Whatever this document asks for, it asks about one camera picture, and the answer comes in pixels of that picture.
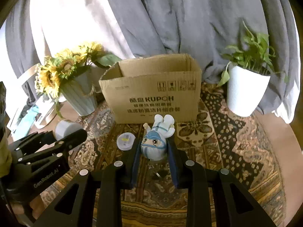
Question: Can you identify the person left hand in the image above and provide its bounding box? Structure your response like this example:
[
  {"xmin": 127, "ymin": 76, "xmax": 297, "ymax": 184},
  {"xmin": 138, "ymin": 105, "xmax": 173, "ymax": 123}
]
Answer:
[{"xmin": 10, "ymin": 195, "xmax": 45, "ymax": 219}]

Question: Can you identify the sunflower bouquet in vase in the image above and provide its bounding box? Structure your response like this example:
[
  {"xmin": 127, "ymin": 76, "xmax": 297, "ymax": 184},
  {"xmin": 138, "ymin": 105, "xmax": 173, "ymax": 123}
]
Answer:
[{"xmin": 35, "ymin": 42, "xmax": 121, "ymax": 117}]

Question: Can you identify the brown cardboard box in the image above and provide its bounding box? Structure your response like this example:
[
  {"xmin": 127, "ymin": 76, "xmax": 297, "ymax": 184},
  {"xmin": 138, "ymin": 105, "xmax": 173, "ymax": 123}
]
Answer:
[{"xmin": 99, "ymin": 54, "xmax": 202, "ymax": 124}]

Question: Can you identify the white astronaut plush keychain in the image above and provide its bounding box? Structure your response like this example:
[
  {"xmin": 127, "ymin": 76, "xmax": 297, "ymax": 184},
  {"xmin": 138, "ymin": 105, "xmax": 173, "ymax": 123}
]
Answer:
[{"xmin": 140, "ymin": 114, "xmax": 175, "ymax": 161}]

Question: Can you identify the pink sheer curtain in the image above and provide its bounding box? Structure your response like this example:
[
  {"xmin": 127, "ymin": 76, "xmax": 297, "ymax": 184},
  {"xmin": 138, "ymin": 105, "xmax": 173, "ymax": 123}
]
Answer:
[{"xmin": 30, "ymin": 0, "xmax": 133, "ymax": 61}]

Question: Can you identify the patterned table runner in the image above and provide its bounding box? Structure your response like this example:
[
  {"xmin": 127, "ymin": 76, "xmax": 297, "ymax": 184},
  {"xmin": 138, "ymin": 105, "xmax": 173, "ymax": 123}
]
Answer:
[{"xmin": 40, "ymin": 82, "xmax": 287, "ymax": 227}]

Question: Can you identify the green plant white pot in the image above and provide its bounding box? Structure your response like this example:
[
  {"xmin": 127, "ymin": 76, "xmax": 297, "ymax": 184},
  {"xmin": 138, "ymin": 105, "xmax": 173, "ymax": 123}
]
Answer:
[{"xmin": 218, "ymin": 22, "xmax": 289, "ymax": 117}]

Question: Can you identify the grey curtain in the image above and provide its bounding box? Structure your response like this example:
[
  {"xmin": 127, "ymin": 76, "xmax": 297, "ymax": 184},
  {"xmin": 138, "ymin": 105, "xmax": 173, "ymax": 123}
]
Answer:
[{"xmin": 1, "ymin": 0, "xmax": 301, "ymax": 123}]

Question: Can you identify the small round white tin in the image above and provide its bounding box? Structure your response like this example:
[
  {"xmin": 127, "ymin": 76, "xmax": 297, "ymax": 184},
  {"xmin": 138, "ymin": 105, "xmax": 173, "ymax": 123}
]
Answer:
[{"xmin": 117, "ymin": 132, "xmax": 136, "ymax": 151}]

